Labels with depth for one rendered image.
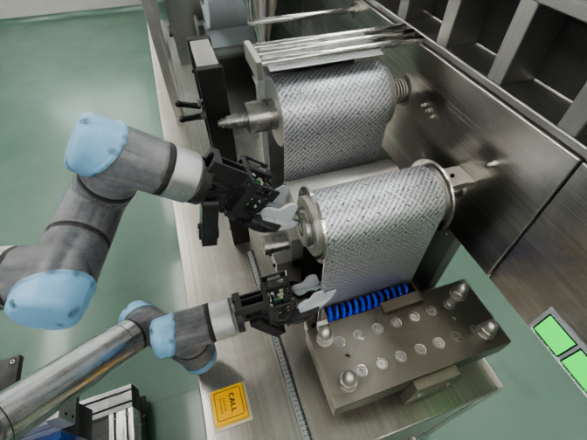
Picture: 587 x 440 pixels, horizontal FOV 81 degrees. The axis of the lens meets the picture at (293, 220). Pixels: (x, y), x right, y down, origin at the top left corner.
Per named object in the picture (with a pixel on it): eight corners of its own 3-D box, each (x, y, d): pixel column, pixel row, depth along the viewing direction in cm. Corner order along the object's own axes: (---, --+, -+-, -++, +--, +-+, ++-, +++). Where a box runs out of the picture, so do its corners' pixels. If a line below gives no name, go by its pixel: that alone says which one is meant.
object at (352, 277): (318, 307, 78) (323, 262, 64) (410, 279, 83) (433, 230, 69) (319, 310, 77) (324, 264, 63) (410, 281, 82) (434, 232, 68)
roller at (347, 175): (282, 208, 85) (280, 171, 76) (375, 185, 91) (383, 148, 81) (298, 244, 78) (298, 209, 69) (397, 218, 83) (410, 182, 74)
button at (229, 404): (211, 395, 77) (210, 392, 75) (242, 384, 79) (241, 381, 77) (217, 429, 73) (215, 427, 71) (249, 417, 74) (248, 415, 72)
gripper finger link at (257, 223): (283, 232, 58) (238, 217, 52) (278, 237, 58) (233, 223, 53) (276, 212, 61) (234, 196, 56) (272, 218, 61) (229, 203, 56)
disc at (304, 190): (298, 225, 74) (297, 170, 64) (300, 224, 74) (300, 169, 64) (323, 279, 64) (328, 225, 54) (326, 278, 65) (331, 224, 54)
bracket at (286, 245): (272, 299, 93) (265, 226, 70) (295, 292, 94) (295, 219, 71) (278, 315, 90) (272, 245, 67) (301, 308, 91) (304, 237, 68)
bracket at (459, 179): (431, 176, 69) (435, 168, 68) (456, 170, 71) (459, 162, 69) (446, 193, 66) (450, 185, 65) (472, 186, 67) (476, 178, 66)
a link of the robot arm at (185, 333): (159, 330, 70) (145, 311, 63) (213, 313, 72) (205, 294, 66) (162, 368, 65) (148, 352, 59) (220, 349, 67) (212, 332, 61)
